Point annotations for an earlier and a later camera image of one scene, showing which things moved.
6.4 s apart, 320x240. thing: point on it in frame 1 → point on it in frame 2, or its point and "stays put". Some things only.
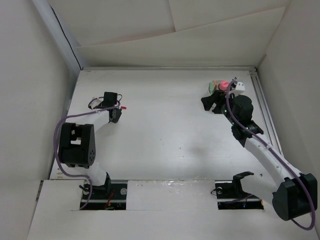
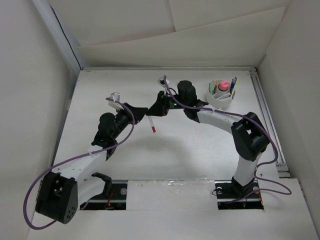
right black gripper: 218,97 → 160,107
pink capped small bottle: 223,86 stays put
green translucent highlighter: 211,87 stays put
